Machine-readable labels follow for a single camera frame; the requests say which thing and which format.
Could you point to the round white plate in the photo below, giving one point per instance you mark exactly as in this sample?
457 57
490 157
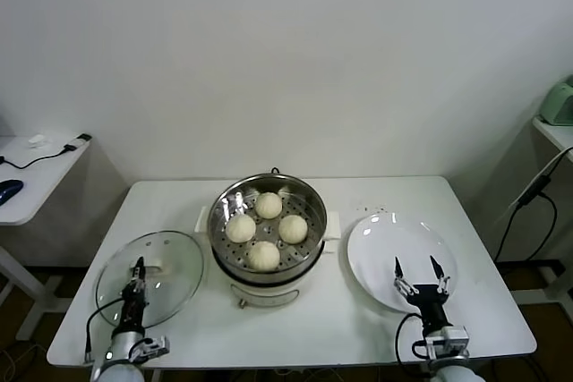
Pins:
380 243

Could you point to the cream electric cooking pot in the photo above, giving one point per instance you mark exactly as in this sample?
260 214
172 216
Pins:
268 296

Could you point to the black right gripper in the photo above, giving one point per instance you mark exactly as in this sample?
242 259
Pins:
430 303

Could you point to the small white crumpled object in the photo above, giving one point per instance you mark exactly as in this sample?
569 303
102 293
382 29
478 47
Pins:
38 140

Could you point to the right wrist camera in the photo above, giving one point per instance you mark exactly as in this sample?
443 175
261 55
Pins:
447 339

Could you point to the pale green appliance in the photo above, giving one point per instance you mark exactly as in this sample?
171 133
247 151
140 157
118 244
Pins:
559 104

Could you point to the white side table with appliance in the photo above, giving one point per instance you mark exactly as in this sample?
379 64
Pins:
557 133

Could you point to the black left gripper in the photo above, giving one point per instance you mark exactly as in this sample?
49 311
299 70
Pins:
133 310

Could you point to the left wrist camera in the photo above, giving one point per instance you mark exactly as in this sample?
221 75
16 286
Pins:
152 345

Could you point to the white steamed baozi bun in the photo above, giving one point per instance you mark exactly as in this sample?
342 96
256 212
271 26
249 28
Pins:
268 204
293 227
240 227
264 255

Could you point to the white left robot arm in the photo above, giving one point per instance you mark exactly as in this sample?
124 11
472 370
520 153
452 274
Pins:
116 370

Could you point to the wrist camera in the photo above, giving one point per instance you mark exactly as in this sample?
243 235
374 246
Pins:
447 339
152 345

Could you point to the blue computer mouse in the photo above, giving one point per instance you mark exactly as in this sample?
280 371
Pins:
10 189

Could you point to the dark crumb specks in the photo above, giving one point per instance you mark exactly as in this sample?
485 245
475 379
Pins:
382 209

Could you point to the white side table with mouse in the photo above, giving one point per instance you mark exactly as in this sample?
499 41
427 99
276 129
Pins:
40 172

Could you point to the round glass pot lid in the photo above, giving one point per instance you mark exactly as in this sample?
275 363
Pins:
179 265

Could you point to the perforated steel steamer basket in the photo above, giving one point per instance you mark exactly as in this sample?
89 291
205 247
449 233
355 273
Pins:
309 203

